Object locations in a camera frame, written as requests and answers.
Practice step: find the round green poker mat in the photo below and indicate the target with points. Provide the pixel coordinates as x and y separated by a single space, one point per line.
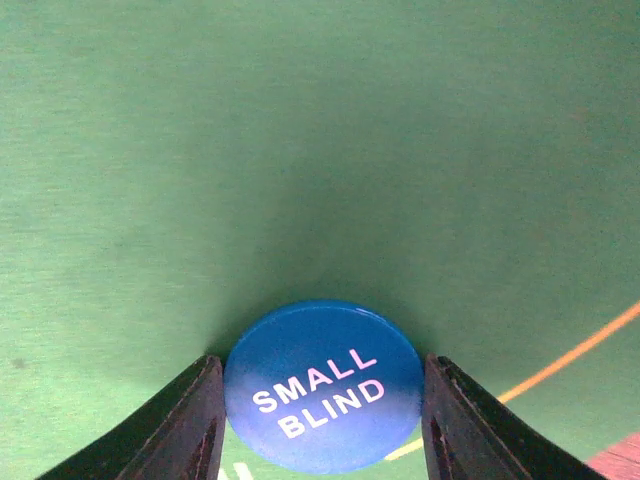
172 170

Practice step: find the blue small blind button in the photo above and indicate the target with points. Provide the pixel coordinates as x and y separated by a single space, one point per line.
323 387

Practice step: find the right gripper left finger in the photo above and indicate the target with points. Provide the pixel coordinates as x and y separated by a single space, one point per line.
177 434

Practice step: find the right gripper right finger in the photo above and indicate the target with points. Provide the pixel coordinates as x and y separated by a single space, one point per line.
469 434

